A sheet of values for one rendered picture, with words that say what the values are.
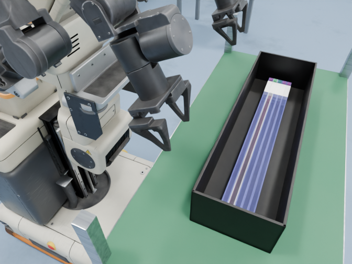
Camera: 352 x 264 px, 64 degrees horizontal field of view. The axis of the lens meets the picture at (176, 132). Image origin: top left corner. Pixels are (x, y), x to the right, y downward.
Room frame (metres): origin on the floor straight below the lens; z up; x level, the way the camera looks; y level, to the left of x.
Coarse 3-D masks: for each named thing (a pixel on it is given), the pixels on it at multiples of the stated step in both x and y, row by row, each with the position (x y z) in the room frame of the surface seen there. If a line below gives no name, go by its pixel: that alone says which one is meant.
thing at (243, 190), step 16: (272, 80) 0.75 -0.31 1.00; (272, 96) 0.66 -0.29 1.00; (256, 112) 0.59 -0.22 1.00; (272, 112) 0.59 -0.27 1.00; (256, 128) 0.53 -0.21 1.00; (272, 128) 0.53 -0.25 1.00; (256, 144) 0.47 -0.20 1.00; (272, 144) 0.47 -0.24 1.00; (240, 160) 0.42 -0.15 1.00; (256, 160) 0.42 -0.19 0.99; (240, 176) 0.38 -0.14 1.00; (256, 176) 0.38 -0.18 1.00; (224, 192) 0.34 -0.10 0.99; (240, 192) 0.34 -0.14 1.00; (256, 192) 0.34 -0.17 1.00
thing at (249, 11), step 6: (180, 0) 3.16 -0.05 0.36; (198, 0) 3.49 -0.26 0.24; (252, 0) 3.12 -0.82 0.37; (180, 6) 3.16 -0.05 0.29; (198, 6) 3.49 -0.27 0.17; (252, 6) 3.15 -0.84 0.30; (180, 12) 3.16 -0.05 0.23; (198, 12) 3.49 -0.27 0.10; (198, 18) 3.50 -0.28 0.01; (246, 18) 3.14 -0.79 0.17; (246, 24) 3.13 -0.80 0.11; (246, 30) 3.13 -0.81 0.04
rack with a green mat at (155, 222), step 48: (336, 96) 0.72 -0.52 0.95; (192, 144) 0.52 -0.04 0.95; (336, 144) 0.52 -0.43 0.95; (144, 192) 0.36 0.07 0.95; (336, 192) 0.36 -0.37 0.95; (96, 240) 0.21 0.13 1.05; (144, 240) 0.25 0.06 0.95; (192, 240) 0.25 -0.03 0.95; (288, 240) 0.25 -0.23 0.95; (336, 240) 0.25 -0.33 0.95
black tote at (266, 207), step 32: (256, 64) 0.76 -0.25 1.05; (288, 64) 0.77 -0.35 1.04; (256, 96) 0.71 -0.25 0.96; (288, 96) 0.71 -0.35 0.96; (224, 128) 0.46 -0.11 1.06; (288, 128) 0.56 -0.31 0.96; (224, 160) 0.45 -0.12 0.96; (288, 160) 0.45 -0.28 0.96; (192, 192) 0.29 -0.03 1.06; (288, 192) 0.30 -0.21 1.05; (224, 224) 0.26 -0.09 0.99; (256, 224) 0.24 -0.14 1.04
